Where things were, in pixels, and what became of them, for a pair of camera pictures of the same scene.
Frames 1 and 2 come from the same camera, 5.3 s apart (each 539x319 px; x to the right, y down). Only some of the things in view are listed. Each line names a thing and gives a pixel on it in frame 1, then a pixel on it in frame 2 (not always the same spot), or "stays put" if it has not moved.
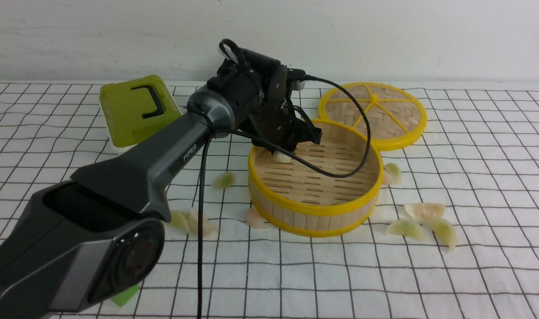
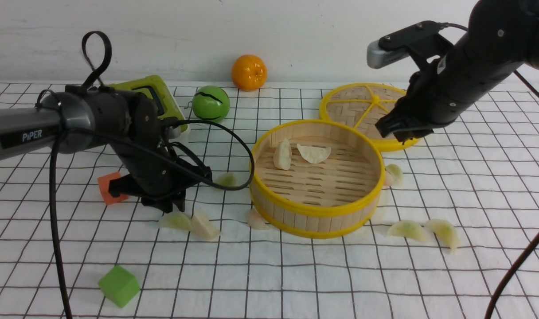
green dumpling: (179, 219) stays put
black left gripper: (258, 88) → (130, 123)
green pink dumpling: (392, 174) stays put
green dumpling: (406, 227) stays put
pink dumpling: (254, 219) stays put
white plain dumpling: (422, 211) → (314, 154)
